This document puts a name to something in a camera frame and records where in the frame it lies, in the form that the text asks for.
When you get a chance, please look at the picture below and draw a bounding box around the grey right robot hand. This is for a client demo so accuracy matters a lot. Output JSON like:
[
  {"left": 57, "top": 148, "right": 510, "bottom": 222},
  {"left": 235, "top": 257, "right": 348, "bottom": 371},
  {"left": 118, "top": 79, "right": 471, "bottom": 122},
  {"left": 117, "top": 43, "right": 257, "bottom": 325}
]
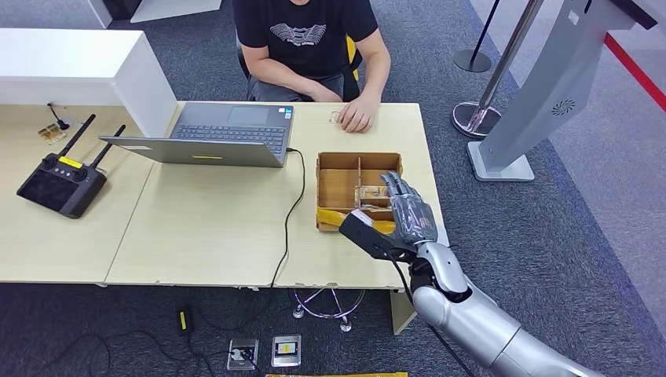
[{"left": 379, "top": 171, "right": 439, "bottom": 247}]

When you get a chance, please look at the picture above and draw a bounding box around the person's left hand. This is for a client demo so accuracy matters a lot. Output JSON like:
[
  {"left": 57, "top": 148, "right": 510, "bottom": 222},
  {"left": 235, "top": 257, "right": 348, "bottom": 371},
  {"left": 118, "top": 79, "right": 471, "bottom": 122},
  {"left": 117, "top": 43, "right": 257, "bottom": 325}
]
[{"left": 338, "top": 96, "right": 380, "bottom": 134}]

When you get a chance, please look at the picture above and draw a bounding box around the person's right hand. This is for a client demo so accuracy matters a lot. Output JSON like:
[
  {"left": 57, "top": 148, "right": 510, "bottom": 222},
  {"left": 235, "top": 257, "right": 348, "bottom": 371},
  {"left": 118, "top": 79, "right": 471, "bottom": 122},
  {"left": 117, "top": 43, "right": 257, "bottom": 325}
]
[{"left": 306, "top": 86, "right": 343, "bottom": 104}]

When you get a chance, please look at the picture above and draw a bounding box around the person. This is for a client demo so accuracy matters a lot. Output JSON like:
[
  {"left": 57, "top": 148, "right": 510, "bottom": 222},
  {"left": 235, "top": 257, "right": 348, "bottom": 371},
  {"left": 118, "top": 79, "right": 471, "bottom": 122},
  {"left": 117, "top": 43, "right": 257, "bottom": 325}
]
[{"left": 231, "top": 0, "right": 392, "bottom": 134}]

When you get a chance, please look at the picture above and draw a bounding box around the cardboard box with dividers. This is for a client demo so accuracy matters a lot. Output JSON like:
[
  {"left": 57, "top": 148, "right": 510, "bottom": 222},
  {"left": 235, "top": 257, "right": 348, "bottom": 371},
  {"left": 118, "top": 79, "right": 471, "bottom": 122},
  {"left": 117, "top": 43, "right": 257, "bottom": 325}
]
[{"left": 315, "top": 152, "right": 404, "bottom": 233}]

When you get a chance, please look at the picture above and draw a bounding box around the beige desk leg panel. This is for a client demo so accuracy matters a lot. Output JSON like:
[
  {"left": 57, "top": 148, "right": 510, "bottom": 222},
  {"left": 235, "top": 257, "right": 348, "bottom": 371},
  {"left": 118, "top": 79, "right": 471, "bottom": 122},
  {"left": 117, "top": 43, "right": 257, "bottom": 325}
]
[{"left": 390, "top": 289, "right": 419, "bottom": 335}]

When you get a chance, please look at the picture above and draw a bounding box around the chrome stool base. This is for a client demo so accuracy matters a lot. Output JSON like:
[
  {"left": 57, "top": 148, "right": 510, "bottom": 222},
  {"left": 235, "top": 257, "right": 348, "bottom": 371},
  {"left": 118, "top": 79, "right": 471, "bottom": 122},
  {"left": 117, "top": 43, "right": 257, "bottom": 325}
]
[{"left": 292, "top": 287, "right": 367, "bottom": 334}]

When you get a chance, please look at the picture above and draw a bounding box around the grey laptop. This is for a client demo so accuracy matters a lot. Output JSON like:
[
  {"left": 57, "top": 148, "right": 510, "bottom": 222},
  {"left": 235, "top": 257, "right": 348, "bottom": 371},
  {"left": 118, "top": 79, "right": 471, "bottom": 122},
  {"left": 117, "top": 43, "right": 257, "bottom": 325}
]
[{"left": 98, "top": 101, "right": 295, "bottom": 169}]

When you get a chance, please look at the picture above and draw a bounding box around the white panel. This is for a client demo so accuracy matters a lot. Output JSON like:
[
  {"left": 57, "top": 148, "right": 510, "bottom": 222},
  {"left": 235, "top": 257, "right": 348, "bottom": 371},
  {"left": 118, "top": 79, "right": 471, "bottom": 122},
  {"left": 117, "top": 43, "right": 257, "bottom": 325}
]
[{"left": 130, "top": 0, "right": 224, "bottom": 24}]

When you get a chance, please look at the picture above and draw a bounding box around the covered floor socket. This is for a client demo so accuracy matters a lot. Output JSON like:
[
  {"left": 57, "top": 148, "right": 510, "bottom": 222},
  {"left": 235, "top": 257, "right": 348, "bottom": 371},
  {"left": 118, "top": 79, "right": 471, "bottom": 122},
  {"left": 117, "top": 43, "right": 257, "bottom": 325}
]
[{"left": 271, "top": 334, "right": 303, "bottom": 368}]

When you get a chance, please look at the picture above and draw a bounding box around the grey kiosk stand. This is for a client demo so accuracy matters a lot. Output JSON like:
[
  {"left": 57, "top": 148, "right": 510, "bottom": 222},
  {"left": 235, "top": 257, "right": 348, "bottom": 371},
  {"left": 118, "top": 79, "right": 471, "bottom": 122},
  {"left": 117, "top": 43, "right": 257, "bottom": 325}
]
[{"left": 467, "top": 0, "right": 661, "bottom": 183}]

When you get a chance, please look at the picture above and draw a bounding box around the open floor socket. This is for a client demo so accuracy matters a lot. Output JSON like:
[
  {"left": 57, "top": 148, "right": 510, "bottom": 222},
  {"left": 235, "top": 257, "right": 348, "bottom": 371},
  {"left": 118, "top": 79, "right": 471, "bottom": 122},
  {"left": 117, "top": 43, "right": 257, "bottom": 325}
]
[{"left": 227, "top": 338, "right": 260, "bottom": 372}]

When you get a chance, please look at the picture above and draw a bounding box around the white counter block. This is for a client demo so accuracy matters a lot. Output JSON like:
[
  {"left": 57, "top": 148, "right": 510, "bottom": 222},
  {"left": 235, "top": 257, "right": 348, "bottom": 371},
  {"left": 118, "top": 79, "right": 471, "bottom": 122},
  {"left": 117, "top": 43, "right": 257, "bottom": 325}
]
[{"left": 0, "top": 28, "right": 179, "bottom": 139}]

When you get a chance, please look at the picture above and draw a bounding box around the small yellow component pack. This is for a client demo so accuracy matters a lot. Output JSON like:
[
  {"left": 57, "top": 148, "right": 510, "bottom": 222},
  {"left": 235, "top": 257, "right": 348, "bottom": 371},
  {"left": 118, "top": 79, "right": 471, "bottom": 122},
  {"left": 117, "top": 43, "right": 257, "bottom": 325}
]
[{"left": 37, "top": 123, "right": 68, "bottom": 145}]

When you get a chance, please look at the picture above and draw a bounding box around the black remote controller with antennas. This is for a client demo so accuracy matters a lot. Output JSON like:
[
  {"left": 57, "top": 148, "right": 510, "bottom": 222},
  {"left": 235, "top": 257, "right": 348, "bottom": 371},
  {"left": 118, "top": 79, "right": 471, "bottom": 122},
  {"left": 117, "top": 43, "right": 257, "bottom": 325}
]
[{"left": 16, "top": 113, "right": 127, "bottom": 220}]

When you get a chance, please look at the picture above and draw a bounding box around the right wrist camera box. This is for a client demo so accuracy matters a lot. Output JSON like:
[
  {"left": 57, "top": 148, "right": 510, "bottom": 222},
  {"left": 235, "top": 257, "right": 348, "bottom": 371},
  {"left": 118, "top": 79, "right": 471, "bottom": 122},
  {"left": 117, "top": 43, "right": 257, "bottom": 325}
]
[{"left": 338, "top": 209, "right": 417, "bottom": 262}]

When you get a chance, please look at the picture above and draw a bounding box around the black laptop power cable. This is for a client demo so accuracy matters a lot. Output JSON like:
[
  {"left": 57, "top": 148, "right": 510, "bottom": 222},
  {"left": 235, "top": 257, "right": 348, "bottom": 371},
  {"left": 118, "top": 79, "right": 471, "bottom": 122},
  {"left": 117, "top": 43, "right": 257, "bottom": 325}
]
[{"left": 270, "top": 148, "right": 309, "bottom": 288}]

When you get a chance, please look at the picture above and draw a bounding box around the silver stanchion post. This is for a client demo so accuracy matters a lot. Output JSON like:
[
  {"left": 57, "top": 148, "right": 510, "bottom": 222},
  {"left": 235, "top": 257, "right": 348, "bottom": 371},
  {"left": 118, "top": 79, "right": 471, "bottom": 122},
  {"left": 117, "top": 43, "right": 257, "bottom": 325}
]
[{"left": 451, "top": 0, "right": 547, "bottom": 141}]

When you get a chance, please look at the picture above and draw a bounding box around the black stanchion post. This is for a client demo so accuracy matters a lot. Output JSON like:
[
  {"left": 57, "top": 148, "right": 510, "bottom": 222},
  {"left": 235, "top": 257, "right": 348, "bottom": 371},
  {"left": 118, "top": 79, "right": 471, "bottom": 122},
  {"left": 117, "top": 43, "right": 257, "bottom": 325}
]
[{"left": 452, "top": 0, "right": 503, "bottom": 74}]

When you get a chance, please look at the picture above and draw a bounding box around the black floor cable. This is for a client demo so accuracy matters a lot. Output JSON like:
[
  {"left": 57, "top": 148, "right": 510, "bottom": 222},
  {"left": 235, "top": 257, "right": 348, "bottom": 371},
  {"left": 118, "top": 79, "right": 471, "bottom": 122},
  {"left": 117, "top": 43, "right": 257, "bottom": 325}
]
[{"left": 31, "top": 291, "right": 282, "bottom": 377}]

